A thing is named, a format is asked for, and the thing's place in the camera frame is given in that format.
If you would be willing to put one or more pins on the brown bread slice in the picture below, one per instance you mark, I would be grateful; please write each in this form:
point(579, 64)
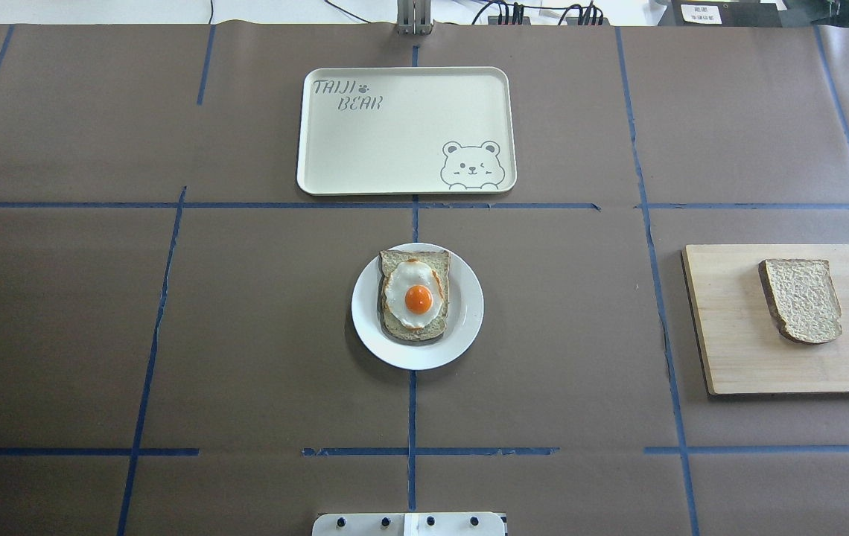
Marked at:
point(801, 299)

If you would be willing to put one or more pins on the bread slice under egg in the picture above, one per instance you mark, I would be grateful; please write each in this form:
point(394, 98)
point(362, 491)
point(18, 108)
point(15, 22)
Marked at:
point(441, 262)

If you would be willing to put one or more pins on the fried egg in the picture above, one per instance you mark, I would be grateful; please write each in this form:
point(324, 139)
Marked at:
point(413, 294)

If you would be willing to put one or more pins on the cream bear serving tray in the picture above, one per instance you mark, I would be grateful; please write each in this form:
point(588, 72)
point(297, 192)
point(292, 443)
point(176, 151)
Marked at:
point(406, 130)

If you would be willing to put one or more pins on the black power strip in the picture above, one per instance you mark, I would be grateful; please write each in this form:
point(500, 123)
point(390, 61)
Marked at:
point(572, 19)

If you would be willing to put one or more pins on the vertical blue tape left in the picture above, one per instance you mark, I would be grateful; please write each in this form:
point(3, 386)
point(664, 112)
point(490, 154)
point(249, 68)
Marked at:
point(136, 446)

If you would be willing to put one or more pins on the vertical blue tape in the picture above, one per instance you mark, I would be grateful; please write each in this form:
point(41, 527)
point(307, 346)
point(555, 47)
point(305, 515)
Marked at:
point(136, 446)
point(681, 450)

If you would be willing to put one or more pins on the vertical blue tape right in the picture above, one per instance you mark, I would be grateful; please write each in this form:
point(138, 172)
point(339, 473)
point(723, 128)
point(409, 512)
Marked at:
point(681, 450)

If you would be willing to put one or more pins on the wooden cutting board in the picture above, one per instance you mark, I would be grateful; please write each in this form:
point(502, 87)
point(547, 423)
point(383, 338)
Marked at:
point(741, 348)

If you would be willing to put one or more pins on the black box with label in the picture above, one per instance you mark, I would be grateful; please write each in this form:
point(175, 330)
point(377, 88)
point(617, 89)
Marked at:
point(729, 14)

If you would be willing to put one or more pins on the horizontal blue tape left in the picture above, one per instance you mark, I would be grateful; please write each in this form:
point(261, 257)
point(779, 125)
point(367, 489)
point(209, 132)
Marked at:
point(91, 205)

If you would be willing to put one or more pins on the grey metal camera post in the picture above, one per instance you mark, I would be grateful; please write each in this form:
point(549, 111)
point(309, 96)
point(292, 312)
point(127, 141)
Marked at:
point(414, 17)

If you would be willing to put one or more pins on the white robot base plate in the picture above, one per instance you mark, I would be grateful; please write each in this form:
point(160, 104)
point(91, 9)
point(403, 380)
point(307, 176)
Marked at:
point(412, 523)

